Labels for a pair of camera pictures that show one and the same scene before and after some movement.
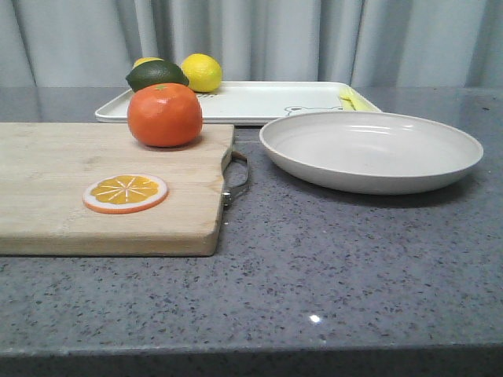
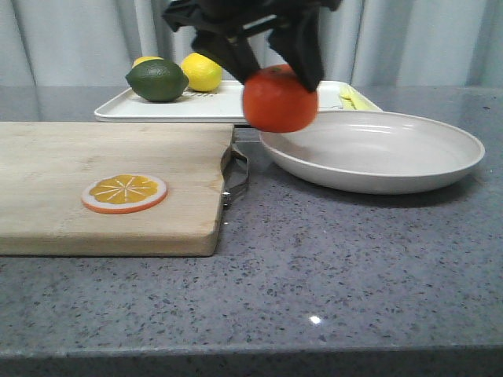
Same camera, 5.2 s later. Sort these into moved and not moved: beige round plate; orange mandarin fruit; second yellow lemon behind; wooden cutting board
Moved: orange mandarin fruit
Not moved: wooden cutting board; beige round plate; second yellow lemon behind
